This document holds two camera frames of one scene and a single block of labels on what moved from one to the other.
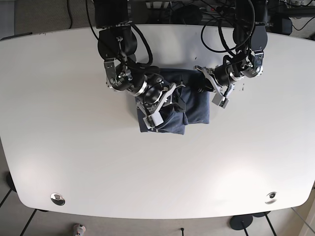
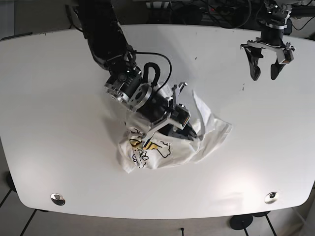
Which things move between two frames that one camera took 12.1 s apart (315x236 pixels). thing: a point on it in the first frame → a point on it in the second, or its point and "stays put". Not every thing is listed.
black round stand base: x=240 y=221 stays put
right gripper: x=206 y=85 → x=253 y=49
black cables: x=220 y=37 → x=232 y=14
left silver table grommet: x=57 y=198 stays put
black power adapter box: x=189 y=14 stays put
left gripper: x=179 y=102 → x=173 y=117
